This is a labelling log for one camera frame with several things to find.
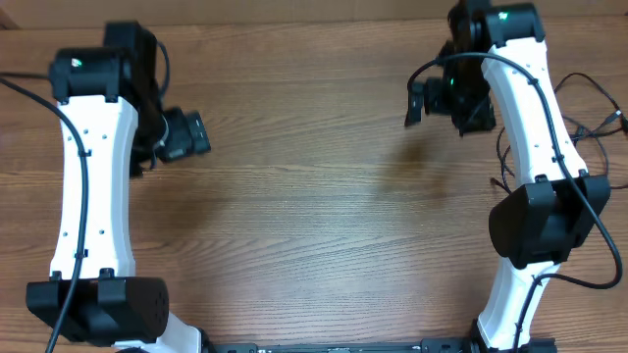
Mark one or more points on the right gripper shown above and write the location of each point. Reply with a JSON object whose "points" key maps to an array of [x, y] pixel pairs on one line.
{"points": [[483, 116]]}

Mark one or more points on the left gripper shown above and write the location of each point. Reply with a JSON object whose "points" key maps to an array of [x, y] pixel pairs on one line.
{"points": [[188, 131]]}

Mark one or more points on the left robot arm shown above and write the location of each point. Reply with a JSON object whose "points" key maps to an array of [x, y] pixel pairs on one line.
{"points": [[114, 127]]}

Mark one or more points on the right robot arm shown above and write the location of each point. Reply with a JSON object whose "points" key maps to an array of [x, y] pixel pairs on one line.
{"points": [[495, 70]]}

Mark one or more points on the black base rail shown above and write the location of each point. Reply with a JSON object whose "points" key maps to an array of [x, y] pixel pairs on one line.
{"points": [[338, 348]]}

